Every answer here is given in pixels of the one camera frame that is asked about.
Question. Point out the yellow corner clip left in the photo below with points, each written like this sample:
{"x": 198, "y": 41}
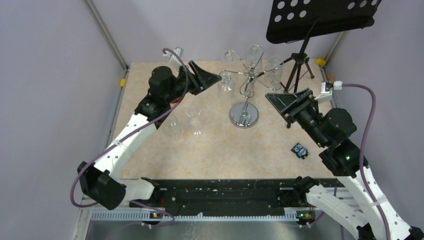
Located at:
{"x": 122, "y": 82}

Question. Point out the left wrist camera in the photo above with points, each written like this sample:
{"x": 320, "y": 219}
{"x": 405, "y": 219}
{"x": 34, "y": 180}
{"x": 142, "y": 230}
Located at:
{"x": 175, "y": 56}

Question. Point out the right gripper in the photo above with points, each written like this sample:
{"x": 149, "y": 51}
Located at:
{"x": 282, "y": 101}

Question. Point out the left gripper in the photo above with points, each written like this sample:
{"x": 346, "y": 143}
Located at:
{"x": 200, "y": 80}

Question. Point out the removed wine glass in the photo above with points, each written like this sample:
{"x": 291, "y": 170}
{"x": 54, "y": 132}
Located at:
{"x": 193, "y": 115}
{"x": 172, "y": 126}

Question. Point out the chrome wine glass rack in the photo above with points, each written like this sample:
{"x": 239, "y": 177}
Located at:
{"x": 245, "y": 114}

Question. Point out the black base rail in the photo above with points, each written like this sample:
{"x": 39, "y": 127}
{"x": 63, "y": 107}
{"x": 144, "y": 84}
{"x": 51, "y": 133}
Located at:
{"x": 227, "y": 197}

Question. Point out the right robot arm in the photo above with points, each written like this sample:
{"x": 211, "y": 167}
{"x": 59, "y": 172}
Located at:
{"x": 375, "y": 219}

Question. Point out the black music stand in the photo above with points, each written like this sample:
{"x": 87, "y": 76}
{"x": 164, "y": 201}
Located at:
{"x": 300, "y": 20}

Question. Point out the yellow corner clip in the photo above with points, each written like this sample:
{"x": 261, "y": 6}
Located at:
{"x": 122, "y": 82}
{"x": 321, "y": 62}

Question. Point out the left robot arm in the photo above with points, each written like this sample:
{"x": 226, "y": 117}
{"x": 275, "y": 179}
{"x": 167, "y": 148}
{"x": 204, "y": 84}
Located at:
{"x": 99, "y": 178}

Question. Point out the yellow corner clip right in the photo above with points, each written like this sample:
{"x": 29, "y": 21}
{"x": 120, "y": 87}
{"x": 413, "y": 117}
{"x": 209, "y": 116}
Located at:
{"x": 321, "y": 62}

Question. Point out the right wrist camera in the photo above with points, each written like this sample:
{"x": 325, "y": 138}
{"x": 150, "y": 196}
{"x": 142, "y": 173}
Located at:
{"x": 327, "y": 91}

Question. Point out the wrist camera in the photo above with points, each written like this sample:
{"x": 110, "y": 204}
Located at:
{"x": 327, "y": 91}
{"x": 175, "y": 56}

